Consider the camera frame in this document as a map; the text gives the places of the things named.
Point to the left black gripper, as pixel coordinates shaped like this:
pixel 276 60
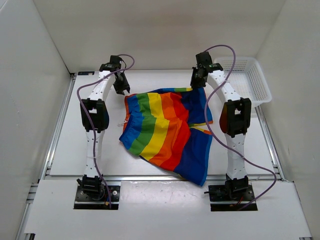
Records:
pixel 125 86

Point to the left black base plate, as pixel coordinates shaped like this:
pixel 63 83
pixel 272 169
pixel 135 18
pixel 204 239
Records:
pixel 100 200

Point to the blue corner label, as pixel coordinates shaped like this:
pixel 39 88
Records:
pixel 85 73

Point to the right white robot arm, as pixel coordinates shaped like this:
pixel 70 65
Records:
pixel 234 120

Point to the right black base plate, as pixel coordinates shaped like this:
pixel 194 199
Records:
pixel 221 200

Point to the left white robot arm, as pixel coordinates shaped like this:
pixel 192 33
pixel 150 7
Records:
pixel 95 120

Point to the white perforated plastic basket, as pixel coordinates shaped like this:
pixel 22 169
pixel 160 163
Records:
pixel 246 78

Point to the aluminium front rail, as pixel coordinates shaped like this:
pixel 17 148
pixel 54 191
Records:
pixel 117 178

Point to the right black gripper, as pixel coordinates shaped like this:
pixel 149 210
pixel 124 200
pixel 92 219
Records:
pixel 194 84

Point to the rainbow striped shorts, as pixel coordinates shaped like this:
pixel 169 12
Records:
pixel 163 127

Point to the aluminium left rail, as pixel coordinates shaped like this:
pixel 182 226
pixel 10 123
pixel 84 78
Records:
pixel 58 127

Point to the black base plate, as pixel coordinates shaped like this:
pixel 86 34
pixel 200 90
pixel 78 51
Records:
pixel 100 200
pixel 221 200

